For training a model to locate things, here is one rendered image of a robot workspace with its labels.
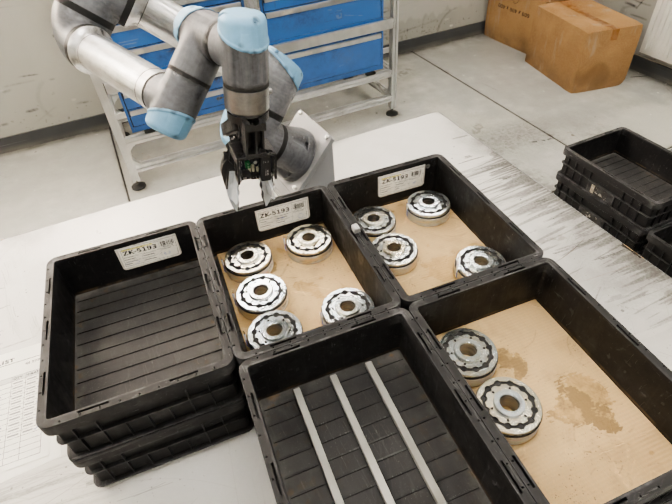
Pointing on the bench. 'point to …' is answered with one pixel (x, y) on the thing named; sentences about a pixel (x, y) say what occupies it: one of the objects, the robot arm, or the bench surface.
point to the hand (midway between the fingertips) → (250, 200)
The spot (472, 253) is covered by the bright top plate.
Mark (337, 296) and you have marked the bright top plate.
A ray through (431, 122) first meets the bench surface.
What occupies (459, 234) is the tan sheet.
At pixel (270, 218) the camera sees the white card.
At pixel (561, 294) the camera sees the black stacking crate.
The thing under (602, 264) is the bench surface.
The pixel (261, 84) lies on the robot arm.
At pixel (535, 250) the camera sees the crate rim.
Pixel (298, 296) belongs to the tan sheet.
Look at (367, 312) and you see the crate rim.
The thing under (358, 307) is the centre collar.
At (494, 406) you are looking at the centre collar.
